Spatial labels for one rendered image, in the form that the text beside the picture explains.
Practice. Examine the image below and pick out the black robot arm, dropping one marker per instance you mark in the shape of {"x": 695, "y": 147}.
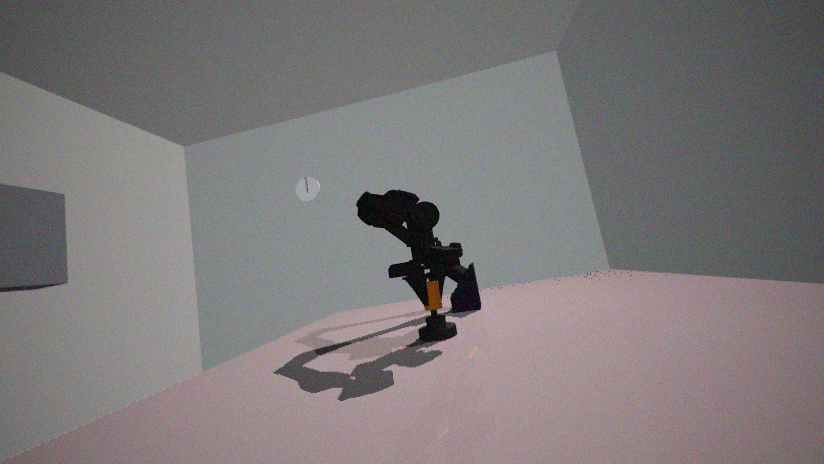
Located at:
{"x": 389, "y": 211}

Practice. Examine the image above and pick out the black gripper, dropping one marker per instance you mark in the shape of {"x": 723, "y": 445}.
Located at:
{"x": 414, "y": 271}

